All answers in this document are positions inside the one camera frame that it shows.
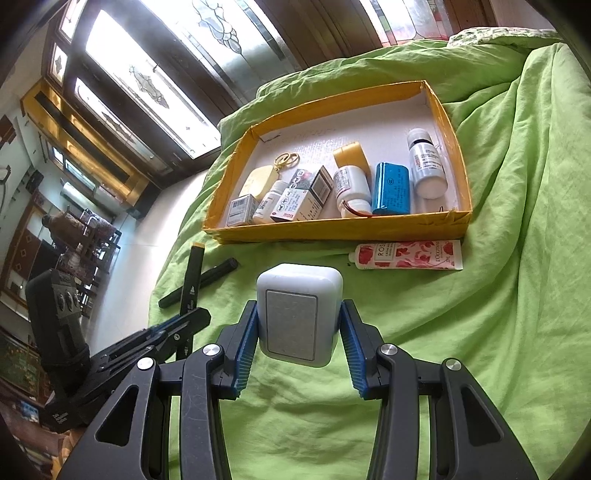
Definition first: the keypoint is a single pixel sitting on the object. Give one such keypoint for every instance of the white bottle with green label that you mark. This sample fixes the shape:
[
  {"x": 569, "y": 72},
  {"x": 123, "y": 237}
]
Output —
[{"x": 429, "y": 166}]

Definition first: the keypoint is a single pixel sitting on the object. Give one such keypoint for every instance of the floral patterned pillow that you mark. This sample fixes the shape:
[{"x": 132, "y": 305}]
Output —
[{"x": 498, "y": 34}]

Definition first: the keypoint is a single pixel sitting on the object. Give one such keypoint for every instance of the blue battery pack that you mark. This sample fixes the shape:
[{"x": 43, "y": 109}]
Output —
[{"x": 392, "y": 189}]

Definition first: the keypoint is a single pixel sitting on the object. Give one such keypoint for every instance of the small barcode medicine box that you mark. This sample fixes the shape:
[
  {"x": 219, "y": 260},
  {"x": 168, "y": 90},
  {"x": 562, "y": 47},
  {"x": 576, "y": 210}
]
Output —
[{"x": 240, "y": 210}]

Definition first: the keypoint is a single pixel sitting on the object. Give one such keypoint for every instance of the white wall air conditioner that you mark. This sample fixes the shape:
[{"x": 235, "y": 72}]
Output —
[{"x": 78, "y": 191}]

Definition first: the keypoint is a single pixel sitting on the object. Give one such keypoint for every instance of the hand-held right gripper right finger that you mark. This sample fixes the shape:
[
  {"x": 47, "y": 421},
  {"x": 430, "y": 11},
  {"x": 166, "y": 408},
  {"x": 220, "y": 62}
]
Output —
[{"x": 355, "y": 355}]

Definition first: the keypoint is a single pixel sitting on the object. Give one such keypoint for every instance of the yellow cardboard tray box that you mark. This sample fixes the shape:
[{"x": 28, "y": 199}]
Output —
[{"x": 314, "y": 136}]

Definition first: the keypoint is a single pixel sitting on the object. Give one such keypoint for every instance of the yellow small scissors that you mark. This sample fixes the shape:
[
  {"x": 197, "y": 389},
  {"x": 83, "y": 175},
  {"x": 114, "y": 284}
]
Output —
[{"x": 279, "y": 167}]

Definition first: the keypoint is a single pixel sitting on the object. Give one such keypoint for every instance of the black marker pen yellow tip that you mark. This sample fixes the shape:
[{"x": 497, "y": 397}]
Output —
[{"x": 194, "y": 277}]

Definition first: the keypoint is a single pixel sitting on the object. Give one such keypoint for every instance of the tall white medicine box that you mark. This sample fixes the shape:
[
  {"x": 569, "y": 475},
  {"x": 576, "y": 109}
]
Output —
[{"x": 300, "y": 203}]

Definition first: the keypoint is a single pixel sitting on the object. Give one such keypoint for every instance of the person's yellow clothing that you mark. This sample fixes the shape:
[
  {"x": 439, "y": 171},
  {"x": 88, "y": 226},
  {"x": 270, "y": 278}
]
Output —
[{"x": 60, "y": 457}]

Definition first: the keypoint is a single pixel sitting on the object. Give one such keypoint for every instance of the yellow round jar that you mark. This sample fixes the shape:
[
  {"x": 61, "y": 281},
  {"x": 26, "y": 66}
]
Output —
[{"x": 353, "y": 157}]

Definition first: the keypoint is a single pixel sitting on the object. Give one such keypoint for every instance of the white USB charger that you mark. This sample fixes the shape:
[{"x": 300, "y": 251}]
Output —
[{"x": 295, "y": 318}]

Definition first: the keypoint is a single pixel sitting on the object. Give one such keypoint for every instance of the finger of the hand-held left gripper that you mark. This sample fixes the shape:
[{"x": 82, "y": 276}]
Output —
[
  {"x": 157, "y": 327},
  {"x": 184, "y": 325}
]

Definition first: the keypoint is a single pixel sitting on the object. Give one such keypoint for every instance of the wooden stained glass door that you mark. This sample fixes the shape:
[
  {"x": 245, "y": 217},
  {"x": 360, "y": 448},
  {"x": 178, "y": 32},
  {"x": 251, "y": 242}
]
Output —
[
  {"x": 406, "y": 18},
  {"x": 152, "y": 92}
]

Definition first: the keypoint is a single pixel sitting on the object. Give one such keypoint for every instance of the black metal chair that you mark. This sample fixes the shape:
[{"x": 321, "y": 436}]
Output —
[{"x": 99, "y": 258}]

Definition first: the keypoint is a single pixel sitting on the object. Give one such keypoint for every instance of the green blanket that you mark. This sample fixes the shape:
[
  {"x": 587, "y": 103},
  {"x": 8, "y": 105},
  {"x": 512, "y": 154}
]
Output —
[{"x": 485, "y": 323}]

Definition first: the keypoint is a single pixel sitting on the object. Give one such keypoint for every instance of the rose print hand cream tube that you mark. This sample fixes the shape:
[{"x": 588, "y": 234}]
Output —
[{"x": 406, "y": 256}]

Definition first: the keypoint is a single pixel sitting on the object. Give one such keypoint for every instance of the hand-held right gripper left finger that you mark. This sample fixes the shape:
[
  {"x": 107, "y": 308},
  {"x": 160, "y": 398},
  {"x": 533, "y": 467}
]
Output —
[{"x": 244, "y": 350}]

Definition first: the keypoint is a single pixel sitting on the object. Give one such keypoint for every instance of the pale yellow soap bar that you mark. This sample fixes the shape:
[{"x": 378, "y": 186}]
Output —
[{"x": 256, "y": 182}]

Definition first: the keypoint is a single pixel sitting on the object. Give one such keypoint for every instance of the yellow wooden door frame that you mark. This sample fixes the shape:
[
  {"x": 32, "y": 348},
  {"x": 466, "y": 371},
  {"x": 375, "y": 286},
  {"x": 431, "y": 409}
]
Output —
[{"x": 78, "y": 134}]

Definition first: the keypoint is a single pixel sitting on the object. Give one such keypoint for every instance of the white pill bottle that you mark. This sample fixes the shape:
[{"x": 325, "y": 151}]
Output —
[{"x": 270, "y": 203}]

